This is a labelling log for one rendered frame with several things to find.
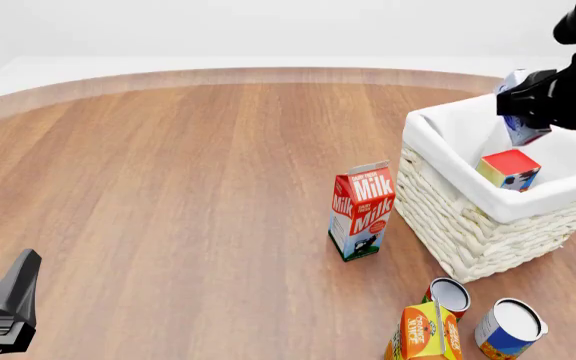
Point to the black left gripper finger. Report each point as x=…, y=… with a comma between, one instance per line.
x=14, y=290

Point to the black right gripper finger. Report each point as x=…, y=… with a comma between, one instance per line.
x=525, y=99

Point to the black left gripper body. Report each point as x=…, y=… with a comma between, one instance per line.
x=3, y=339

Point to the blue white cream cheese box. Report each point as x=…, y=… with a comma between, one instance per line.
x=525, y=133

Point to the red yellow butter box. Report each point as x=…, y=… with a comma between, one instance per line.
x=510, y=168

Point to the white cloth basket liner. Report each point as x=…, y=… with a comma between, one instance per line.
x=460, y=131

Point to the white wicker basket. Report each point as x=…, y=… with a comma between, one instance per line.
x=463, y=232

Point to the red white milk carton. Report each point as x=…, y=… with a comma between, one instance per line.
x=363, y=213

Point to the red label tin can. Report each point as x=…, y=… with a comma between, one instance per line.
x=449, y=294

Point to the blue label tin can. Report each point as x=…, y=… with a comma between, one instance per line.
x=510, y=330

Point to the orange juice carton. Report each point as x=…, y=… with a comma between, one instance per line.
x=420, y=333

